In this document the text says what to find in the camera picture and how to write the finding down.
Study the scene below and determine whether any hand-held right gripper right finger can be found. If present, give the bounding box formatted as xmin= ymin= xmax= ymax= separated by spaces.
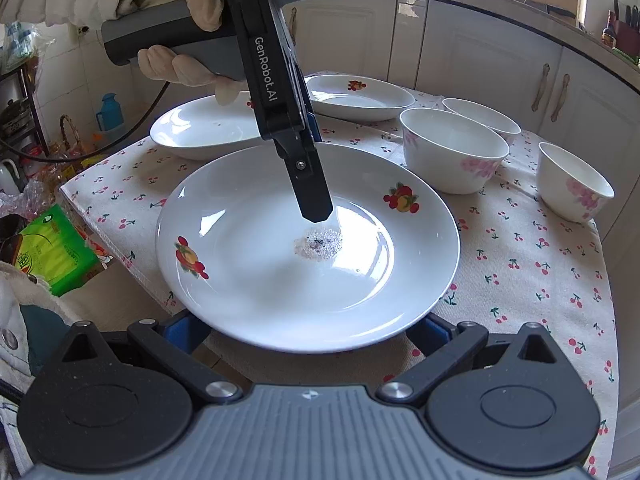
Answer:
xmin=377 ymin=312 xmax=561 ymax=404

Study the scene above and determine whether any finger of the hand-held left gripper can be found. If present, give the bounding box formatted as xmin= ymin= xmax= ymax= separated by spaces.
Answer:
xmin=273 ymin=130 xmax=336 ymax=223
xmin=304 ymin=111 xmax=324 ymax=144

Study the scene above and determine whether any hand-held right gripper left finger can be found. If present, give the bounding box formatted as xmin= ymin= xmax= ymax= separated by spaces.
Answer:
xmin=60 ymin=310 xmax=241 ymax=404

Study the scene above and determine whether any white fruit print plate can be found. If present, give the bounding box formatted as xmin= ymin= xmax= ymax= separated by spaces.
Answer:
xmin=155 ymin=141 xmax=461 ymax=353
xmin=305 ymin=75 xmax=416 ymax=122
xmin=150 ymin=91 xmax=266 ymax=162

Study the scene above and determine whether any white pink floral bowl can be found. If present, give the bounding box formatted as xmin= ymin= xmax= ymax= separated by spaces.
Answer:
xmin=537 ymin=141 xmax=616 ymax=223
xmin=442 ymin=97 xmax=522 ymax=146
xmin=399 ymin=107 xmax=511 ymax=195

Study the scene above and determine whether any white cabinet door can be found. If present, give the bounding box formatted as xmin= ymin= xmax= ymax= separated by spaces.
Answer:
xmin=535 ymin=46 xmax=640 ymax=241
xmin=415 ymin=0 xmax=563 ymax=111
xmin=287 ymin=0 xmax=401 ymax=92

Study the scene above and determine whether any cherry print tablecloth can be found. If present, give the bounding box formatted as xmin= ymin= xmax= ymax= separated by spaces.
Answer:
xmin=60 ymin=85 xmax=618 ymax=480

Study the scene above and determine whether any green paper packet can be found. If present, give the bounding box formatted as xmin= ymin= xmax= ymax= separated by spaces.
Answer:
xmin=17 ymin=204 xmax=101 ymax=297

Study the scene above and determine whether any blue thermos jug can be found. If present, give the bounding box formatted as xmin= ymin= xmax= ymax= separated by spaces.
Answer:
xmin=95 ymin=92 xmax=125 ymax=133

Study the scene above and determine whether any clear plastic bag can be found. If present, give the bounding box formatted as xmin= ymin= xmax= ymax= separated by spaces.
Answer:
xmin=0 ymin=180 xmax=56 ymax=221

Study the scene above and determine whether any wicker basket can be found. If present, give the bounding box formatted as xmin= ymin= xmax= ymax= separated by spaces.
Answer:
xmin=50 ymin=114 xmax=101 ymax=171

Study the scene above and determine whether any black metal shelf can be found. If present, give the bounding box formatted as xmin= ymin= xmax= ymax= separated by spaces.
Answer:
xmin=0 ymin=57 xmax=51 ymax=161

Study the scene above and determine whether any dark sauce bottle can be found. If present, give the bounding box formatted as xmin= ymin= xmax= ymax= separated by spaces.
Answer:
xmin=601 ymin=10 xmax=617 ymax=50

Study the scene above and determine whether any knife block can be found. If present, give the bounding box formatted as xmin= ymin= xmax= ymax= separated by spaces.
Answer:
xmin=611 ymin=0 xmax=640 ymax=58

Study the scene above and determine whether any black cable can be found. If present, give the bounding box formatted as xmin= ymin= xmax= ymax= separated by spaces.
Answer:
xmin=0 ymin=80 xmax=171 ymax=163

